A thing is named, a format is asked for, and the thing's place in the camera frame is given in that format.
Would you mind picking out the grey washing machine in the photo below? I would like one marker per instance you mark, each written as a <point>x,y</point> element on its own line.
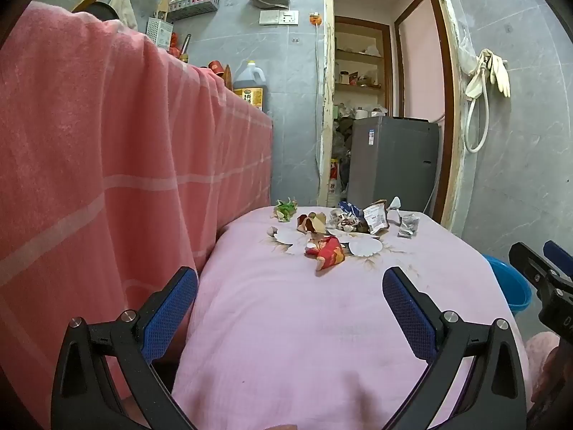
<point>389,165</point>

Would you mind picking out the wooden spatula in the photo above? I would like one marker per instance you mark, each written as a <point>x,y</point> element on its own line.
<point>164,2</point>

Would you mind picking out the person's right forearm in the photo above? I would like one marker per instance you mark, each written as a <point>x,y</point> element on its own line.
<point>541,349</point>

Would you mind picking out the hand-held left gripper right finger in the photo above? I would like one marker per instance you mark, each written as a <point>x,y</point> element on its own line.
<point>409,313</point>

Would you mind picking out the white plastic spoon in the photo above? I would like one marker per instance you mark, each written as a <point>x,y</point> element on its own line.
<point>395,206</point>

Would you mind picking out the cooking oil bottle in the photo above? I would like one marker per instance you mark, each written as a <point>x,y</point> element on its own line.
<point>248,85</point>

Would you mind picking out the blue plastic basin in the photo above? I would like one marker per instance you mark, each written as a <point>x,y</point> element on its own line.
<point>510,282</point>

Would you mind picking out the pink flower print tablecloth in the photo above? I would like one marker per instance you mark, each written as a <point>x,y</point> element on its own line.
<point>291,322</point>

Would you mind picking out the green wrapper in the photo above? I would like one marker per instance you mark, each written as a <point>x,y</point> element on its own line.
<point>286,209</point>

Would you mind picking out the pink door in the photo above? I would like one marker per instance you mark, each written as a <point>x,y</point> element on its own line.
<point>421,62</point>

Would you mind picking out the white wall rack basket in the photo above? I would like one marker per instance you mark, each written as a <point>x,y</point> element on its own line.
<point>192,10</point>

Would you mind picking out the red cup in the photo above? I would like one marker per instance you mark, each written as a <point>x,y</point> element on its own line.
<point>216,67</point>

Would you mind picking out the white wall socket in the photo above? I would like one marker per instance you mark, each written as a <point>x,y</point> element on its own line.
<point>289,17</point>

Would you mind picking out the grey foil packet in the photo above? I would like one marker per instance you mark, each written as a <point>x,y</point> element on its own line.
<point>409,225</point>

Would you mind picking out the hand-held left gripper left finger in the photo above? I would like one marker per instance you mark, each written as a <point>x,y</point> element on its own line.
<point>172,309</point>

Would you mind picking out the beige hanging cloth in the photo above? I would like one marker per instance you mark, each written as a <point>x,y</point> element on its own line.
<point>125,6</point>

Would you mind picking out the reddish brown wrapper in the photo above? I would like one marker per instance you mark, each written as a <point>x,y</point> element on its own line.
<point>304,224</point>

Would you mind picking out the orange wall plug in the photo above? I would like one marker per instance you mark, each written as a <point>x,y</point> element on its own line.
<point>315,19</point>

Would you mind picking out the cream rubber gloves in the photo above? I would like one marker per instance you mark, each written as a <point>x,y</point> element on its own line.
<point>500,74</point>

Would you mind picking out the white light switch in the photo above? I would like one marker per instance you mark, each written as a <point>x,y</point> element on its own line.
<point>269,17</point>

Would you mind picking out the white red packet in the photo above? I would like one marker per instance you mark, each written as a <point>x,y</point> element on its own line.
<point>375,218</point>

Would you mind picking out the blue white wrapper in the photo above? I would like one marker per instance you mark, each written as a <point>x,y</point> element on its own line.
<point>351,208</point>

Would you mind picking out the white red sack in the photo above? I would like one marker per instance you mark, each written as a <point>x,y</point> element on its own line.
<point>333,183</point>

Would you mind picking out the dark glass bottle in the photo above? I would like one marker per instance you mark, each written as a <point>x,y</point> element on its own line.
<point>185,49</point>

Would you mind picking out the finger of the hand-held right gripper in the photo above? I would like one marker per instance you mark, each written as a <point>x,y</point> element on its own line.
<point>558,255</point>
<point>526,262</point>

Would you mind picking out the wooden wall shelf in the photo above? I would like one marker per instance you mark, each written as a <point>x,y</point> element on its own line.
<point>360,56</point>

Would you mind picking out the coral checked towel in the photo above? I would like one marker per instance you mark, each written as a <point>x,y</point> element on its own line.
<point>89,143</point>

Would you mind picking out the red wrapper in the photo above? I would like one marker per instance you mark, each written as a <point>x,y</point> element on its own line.
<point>326,253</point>

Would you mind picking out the brown door frame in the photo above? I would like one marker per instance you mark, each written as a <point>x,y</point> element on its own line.
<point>447,98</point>

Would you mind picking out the black pan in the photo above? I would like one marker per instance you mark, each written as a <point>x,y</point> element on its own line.
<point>103,11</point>

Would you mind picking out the clear plastic wrapper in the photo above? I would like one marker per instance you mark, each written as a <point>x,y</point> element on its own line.
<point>344,223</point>

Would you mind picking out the metal box grater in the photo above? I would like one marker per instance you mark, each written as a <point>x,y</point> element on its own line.
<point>160,32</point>

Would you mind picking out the tan wrapper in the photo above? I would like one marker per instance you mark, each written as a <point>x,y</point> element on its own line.
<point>320,223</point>

